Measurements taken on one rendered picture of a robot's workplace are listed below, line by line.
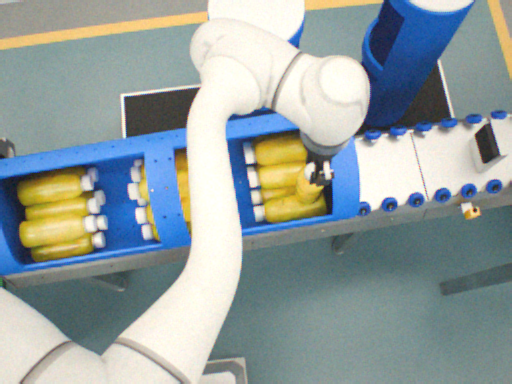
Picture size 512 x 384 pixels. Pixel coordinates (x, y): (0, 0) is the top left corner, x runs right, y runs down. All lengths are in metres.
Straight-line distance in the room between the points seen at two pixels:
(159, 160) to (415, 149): 0.75
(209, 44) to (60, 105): 1.98
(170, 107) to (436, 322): 1.52
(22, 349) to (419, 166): 1.23
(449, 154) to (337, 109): 0.88
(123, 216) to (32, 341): 0.95
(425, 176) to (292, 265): 0.99
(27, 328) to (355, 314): 1.94
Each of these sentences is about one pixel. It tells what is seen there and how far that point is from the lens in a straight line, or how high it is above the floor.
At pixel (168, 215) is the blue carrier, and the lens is 1.18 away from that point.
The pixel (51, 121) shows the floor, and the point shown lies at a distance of 2.73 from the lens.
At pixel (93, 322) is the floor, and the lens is 2.45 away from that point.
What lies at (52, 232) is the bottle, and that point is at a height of 1.12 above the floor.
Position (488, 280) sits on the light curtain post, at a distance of 2.00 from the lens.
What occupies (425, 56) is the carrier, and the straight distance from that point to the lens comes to 1.88.
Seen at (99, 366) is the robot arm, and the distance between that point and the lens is 0.53.
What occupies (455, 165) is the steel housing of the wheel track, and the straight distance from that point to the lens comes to 1.58.
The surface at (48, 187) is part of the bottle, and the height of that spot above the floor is 1.13.
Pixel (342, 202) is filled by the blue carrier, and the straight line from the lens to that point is 1.21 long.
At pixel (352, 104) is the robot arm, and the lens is 0.74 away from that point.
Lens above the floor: 2.33
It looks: 75 degrees down
